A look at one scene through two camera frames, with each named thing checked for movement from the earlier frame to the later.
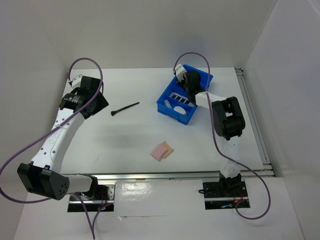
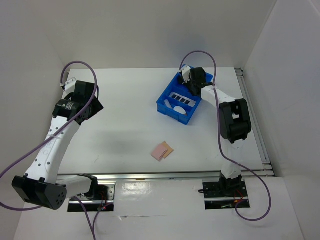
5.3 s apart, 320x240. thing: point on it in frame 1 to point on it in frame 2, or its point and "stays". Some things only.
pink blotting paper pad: [158, 152] stays
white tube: [167, 104] stays
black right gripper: [184, 79] to [188, 82]
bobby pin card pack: [181, 98] stays
